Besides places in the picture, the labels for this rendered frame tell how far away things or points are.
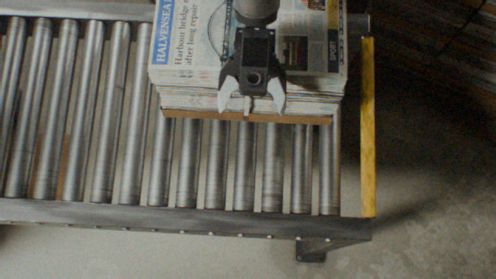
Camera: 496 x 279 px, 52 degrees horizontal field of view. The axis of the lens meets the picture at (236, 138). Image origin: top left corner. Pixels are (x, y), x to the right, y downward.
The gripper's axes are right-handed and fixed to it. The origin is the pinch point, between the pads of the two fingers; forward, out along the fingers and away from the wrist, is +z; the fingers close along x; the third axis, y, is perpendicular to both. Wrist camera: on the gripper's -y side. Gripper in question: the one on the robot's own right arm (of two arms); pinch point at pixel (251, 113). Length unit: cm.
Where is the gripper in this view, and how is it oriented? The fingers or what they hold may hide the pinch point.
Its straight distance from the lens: 94.5
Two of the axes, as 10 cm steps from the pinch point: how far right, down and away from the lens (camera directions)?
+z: -0.2, 7.6, 6.5
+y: 0.7, -6.5, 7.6
